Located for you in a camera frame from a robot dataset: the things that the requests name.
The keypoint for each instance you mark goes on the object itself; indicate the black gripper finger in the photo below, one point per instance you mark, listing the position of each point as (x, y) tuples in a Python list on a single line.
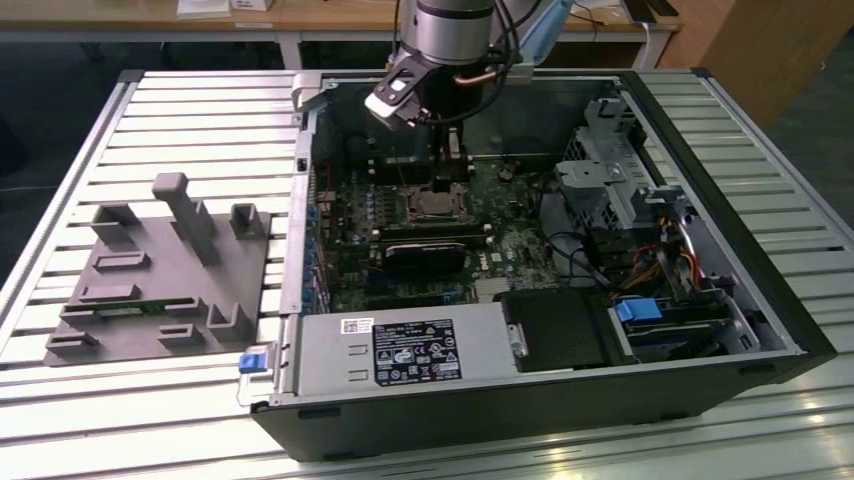
[(454, 170)]

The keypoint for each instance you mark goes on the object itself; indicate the wooden cabinet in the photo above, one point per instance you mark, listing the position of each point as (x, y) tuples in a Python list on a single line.
[(768, 60)]

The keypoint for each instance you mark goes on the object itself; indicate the black PC case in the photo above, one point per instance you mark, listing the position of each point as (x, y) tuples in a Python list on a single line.
[(468, 425)]

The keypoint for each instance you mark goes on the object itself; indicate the metal drive cage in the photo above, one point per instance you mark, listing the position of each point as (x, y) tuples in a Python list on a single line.
[(601, 200)]

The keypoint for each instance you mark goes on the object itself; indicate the wooden desk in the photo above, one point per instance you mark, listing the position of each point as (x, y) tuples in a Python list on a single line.
[(101, 25)]

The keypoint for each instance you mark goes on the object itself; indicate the CPU socket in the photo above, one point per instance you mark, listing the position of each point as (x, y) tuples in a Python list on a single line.
[(434, 216)]

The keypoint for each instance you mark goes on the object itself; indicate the grey parts rack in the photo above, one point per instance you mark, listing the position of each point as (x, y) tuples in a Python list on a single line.
[(167, 280)]

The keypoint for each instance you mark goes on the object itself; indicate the silver power supply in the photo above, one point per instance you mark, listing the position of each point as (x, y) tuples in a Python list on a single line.
[(334, 360)]

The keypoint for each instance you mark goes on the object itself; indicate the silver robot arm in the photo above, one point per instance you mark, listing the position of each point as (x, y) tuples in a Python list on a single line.
[(448, 35)]

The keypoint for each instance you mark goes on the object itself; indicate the blue case latch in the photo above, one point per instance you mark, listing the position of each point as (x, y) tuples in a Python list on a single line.
[(253, 363)]

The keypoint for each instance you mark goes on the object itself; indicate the green motherboard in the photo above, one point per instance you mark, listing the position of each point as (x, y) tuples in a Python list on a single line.
[(514, 240)]

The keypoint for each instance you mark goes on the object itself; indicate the silver chipset heat sink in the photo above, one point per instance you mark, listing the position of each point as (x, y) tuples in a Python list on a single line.
[(493, 289)]

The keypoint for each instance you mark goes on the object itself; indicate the silver CPU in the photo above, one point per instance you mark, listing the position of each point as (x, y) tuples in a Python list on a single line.
[(433, 202)]

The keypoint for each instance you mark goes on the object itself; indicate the black graphics card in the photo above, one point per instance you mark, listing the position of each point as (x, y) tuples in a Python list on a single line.
[(428, 262)]

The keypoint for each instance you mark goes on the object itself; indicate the white box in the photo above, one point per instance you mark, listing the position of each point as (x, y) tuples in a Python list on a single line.
[(253, 5), (203, 7)]

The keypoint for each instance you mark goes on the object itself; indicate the round coin battery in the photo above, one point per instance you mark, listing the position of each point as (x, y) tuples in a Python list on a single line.
[(505, 173)]

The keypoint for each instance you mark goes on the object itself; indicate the black flat device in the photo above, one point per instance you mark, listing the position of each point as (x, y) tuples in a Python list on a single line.
[(641, 10)]

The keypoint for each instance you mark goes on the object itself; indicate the hard disk in blue carrier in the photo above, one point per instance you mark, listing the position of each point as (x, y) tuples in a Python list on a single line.
[(637, 310)]

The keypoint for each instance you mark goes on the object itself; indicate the black plastic drive box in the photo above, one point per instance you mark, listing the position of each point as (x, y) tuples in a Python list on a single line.
[(568, 330)]

